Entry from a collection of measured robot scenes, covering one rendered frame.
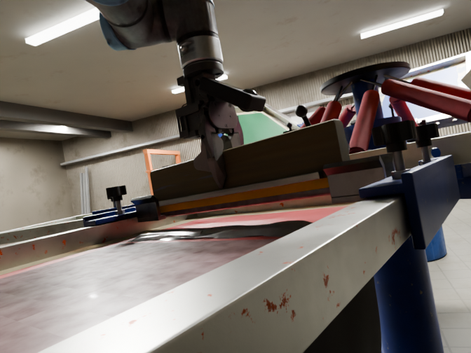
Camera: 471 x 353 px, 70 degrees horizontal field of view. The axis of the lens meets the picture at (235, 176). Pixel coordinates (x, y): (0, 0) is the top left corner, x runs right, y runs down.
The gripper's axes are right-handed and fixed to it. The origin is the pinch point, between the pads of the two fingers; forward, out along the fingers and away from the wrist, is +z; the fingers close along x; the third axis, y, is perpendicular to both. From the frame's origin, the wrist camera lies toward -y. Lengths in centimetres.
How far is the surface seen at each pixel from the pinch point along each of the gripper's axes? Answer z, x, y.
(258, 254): 4.4, 30.9, -26.5
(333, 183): 3.0, 2.7, -19.1
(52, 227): 6, -3, 82
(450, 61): -50, -211, -18
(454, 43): -188, -756, 12
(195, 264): 7.8, 22.3, -12.1
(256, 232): 7.5, 10.1, -10.9
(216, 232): 7.4, 8.9, -2.8
